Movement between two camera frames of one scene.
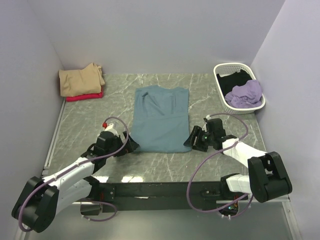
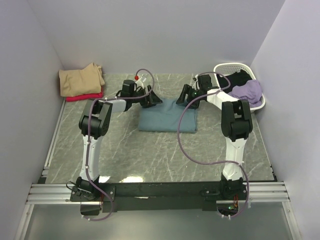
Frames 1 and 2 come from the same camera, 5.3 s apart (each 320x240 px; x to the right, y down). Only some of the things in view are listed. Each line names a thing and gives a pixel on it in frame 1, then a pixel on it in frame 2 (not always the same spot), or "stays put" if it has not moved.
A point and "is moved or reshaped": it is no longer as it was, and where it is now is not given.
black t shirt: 228,83 stays put
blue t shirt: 160,121 is moved or reshaped
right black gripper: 190,140 to 187,89
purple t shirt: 248,95 stays put
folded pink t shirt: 84,97 stays put
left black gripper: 131,145 to 151,100
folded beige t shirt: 87,80 stays put
